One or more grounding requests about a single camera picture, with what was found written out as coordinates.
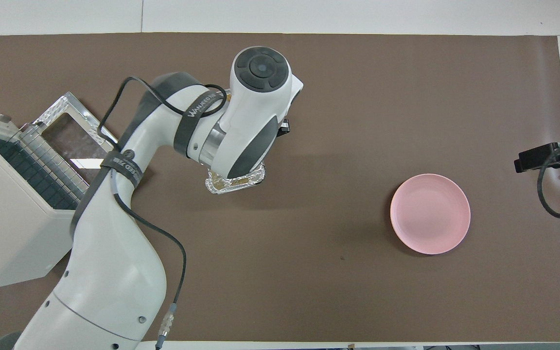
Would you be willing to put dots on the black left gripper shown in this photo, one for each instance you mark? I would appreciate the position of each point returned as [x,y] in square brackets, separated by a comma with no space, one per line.
[285,126]

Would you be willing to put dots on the aluminium foil tray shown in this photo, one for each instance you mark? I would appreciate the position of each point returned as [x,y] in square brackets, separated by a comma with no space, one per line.
[234,183]

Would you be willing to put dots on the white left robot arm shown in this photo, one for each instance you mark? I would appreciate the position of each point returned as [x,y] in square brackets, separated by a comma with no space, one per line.
[110,272]

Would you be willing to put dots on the glass oven door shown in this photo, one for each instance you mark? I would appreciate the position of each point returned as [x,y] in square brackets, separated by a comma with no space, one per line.
[78,141]

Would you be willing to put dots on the white toaster oven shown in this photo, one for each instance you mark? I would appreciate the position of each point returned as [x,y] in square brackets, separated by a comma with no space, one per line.
[12,233]

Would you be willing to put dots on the brown paper table mat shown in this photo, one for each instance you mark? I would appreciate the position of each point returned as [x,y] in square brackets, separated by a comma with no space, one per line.
[358,97]

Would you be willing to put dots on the pink round plate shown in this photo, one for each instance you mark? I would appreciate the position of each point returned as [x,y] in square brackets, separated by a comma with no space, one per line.
[430,214]

